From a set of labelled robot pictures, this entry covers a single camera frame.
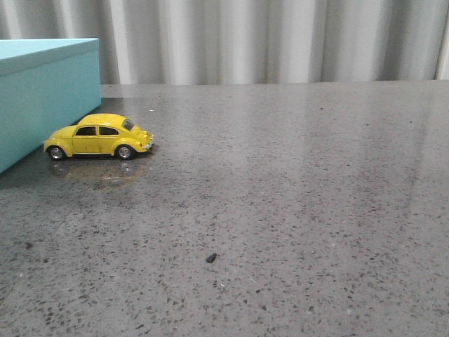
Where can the yellow toy beetle car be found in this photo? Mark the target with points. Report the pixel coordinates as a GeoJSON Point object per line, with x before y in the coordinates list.
{"type": "Point", "coordinates": [102, 133]}

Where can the light blue storage box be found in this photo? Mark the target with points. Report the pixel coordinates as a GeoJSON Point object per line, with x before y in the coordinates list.
{"type": "Point", "coordinates": [45, 84]}

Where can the small black debris chip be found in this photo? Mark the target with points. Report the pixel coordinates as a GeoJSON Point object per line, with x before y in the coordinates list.
{"type": "Point", "coordinates": [211, 258]}

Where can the white pleated curtain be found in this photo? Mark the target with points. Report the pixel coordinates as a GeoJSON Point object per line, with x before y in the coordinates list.
{"type": "Point", "coordinates": [246, 42]}

